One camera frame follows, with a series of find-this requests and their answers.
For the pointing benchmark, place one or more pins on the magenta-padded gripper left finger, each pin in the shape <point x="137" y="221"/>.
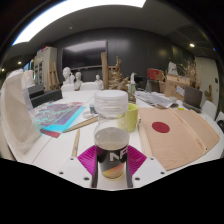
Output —
<point x="75" y="168"/>

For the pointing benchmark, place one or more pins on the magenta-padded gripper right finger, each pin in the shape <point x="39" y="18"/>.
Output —
<point x="146" y="168"/>

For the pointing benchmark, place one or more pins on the clear drink bottle white cap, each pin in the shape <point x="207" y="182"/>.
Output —
<point x="111" y="140"/>

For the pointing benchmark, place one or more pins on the thin wooden stick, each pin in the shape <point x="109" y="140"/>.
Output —
<point x="76" y="143"/>

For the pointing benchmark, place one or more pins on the light wooden drawing board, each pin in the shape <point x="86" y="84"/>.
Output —
<point x="176" y="143"/>

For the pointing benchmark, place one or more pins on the flat round red coaster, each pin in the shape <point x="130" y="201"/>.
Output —
<point x="160" y="127"/>

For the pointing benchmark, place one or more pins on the flat wooden strip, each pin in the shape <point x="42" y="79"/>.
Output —
<point x="81" y="124"/>

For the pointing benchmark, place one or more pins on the colourful holographic print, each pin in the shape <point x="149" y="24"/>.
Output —
<point x="56" y="118"/>

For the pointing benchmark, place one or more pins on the lime green cup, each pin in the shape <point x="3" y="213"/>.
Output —
<point x="132" y="116"/>

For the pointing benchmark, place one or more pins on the small white-lidded jar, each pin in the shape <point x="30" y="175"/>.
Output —
<point x="92" y="109"/>

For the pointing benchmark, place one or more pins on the yellow marker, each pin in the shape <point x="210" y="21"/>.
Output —
<point x="181" y="108"/>

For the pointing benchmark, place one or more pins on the newspaper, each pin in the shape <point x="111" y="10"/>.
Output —
<point x="153" y="99"/>

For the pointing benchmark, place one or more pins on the small white tape roll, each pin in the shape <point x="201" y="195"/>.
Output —
<point x="172" y="99"/>

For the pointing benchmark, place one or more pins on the large dark grey box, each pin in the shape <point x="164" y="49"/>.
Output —
<point x="46" y="97"/>

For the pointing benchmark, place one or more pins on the translucent white plastic bag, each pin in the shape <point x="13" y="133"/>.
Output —
<point x="16" y="116"/>

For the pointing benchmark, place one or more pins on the clear spray bottle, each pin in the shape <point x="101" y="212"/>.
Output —
<point x="133" y="85"/>

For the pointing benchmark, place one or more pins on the black backpack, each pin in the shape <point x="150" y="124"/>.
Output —
<point x="221" y="126"/>

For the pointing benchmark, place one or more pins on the white chairs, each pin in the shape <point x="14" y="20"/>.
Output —
<point x="209" y="109"/>

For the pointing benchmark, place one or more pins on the small dark grey box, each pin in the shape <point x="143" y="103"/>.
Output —
<point x="36" y="90"/>

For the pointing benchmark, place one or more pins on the brown cardboard box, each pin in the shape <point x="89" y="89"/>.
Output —
<point x="173" y="85"/>

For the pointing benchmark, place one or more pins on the small white plaster bust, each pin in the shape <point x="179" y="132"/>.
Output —
<point x="78" y="80"/>

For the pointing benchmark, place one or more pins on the large white plaster bust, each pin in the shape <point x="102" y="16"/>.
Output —
<point x="67" y="75"/>

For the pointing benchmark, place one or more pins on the wooden easel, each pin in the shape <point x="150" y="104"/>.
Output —
<point x="53" y="76"/>

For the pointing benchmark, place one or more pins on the red box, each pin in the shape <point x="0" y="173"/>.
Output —
<point x="154" y="74"/>

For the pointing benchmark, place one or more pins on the wooden cactus figure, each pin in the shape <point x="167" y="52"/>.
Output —
<point x="208" y="94"/>

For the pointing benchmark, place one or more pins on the white shelf cabinet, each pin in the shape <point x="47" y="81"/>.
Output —
<point x="45" y="65"/>

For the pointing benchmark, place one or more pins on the recessed ceiling spotlights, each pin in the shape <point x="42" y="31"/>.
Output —
<point x="191" y="45"/>

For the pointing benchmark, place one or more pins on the large ceiling light panel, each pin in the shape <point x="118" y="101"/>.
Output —
<point x="73" y="10"/>

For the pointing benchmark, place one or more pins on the black wall screen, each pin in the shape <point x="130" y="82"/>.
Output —
<point x="84" y="55"/>

